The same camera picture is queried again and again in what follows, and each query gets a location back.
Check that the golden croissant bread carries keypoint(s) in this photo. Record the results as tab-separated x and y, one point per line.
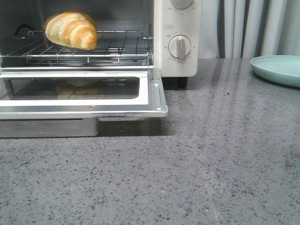
73	29

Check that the glass oven door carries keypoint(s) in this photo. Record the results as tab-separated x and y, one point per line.
50	102

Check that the black right oven foot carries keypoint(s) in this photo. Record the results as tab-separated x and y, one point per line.
182	82

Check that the white toaster oven body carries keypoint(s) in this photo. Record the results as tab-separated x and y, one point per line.
157	19

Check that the lower timer knob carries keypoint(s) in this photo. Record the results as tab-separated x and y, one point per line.
179	46

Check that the upper temperature knob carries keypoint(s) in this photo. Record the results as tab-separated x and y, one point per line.
181	4

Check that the grey curtain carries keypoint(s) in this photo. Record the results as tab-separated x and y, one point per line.
249	28

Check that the teal plate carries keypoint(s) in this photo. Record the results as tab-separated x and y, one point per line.
281	69

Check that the metal wire oven rack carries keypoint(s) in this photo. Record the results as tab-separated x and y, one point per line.
116	48

